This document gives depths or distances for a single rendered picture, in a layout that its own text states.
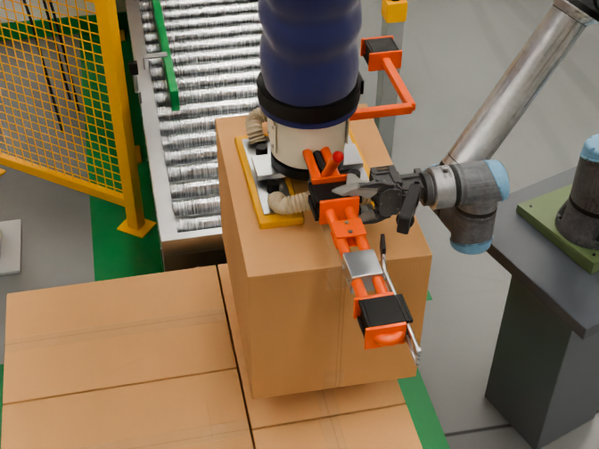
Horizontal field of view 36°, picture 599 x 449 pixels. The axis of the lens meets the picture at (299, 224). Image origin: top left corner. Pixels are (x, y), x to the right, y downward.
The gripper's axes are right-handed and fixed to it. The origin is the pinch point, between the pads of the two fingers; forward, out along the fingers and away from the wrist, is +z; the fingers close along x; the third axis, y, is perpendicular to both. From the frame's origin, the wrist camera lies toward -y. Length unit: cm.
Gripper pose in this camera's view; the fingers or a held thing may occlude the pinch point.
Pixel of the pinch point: (337, 207)
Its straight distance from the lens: 188.1
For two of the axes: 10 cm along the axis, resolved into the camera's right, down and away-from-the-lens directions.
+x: 0.1, -7.5, -6.6
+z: -9.8, 1.3, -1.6
